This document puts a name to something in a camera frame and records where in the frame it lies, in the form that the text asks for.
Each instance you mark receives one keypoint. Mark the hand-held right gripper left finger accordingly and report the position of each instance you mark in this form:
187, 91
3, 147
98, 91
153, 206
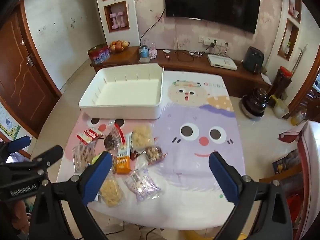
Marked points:
100, 177

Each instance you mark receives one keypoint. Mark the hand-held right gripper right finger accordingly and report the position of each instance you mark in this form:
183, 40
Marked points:
225, 177

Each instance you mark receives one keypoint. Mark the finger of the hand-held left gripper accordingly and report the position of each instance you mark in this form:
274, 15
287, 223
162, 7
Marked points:
50, 155
20, 142

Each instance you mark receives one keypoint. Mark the green yellow snack packet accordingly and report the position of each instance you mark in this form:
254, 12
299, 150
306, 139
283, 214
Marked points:
96, 160

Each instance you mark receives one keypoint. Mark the clear packet of pale puffs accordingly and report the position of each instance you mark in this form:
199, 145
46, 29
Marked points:
141, 137
111, 192

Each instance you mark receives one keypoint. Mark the orange wafer packet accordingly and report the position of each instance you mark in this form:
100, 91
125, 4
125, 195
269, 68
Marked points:
123, 163

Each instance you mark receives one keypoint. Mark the clear cracker packet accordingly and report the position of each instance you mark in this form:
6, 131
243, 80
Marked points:
82, 156

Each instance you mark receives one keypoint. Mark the silver foil snack packet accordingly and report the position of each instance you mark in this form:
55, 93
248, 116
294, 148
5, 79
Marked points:
111, 141

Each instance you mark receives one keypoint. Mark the dark red snack packet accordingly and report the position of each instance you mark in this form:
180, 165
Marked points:
136, 155

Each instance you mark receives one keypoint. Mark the clear bluish printed snack packet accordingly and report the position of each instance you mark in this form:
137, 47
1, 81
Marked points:
142, 183

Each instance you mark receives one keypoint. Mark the red white cookie packet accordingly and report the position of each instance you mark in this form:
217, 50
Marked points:
88, 135

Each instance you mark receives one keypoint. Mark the small round cookie snack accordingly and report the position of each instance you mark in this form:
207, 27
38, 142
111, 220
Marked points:
153, 154

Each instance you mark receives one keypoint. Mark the white plastic storage bin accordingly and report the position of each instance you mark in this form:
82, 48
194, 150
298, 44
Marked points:
125, 90

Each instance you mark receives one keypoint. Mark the cartoon printed tablecloth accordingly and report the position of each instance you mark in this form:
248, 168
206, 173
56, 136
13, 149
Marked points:
190, 160

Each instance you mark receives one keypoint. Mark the dark blue picture box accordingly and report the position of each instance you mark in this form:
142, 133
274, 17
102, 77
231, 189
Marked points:
285, 163

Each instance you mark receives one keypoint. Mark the brown wooden door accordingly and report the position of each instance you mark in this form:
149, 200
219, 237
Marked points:
22, 80

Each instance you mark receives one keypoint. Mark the red plastic bucket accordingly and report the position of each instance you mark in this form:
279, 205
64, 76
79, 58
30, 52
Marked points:
295, 205

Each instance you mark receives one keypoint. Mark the dark brown ceramic pot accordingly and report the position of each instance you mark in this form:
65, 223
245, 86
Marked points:
255, 102

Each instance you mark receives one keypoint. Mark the white red plastic chair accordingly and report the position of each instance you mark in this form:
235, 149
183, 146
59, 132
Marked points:
308, 155

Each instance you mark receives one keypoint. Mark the white plastic jug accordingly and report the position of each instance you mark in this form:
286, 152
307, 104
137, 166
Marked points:
280, 110

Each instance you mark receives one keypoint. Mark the yellow oil bottle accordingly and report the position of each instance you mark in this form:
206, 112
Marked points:
297, 118

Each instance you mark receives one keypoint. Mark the long wooden tv cabinet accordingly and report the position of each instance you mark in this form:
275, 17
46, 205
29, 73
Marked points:
237, 76

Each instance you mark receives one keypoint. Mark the white paper sheet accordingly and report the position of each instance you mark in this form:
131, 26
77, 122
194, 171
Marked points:
267, 79

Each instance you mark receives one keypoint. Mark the wicker basket with red lid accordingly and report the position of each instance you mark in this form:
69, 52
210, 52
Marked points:
282, 85

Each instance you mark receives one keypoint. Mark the red round tin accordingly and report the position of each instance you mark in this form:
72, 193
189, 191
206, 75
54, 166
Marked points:
98, 55

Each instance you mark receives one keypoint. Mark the white set-top box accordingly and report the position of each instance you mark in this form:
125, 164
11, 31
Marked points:
221, 61

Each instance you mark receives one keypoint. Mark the small wooden side cabinet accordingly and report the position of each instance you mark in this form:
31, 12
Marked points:
120, 57

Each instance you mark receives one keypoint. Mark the dark green air fryer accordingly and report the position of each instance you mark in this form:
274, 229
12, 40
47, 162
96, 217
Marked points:
252, 58

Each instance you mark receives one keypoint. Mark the basket of fruit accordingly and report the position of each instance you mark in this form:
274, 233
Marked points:
118, 45

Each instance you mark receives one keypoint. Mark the blue snow globe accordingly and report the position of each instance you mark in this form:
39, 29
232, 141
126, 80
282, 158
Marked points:
144, 52

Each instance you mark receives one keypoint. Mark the pink toy figure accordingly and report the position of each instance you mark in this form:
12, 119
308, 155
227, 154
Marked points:
153, 53

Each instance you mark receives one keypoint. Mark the small white case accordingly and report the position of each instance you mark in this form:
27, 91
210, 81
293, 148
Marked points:
166, 51

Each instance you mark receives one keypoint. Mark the black flat television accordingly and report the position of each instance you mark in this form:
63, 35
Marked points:
212, 2

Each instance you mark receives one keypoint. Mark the children wall poster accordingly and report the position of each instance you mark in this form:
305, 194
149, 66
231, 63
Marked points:
8, 127

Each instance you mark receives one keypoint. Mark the white light switch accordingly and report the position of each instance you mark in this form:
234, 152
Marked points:
42, 29

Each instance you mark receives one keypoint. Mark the white wall socket row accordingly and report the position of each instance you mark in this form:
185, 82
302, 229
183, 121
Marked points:
207, 40

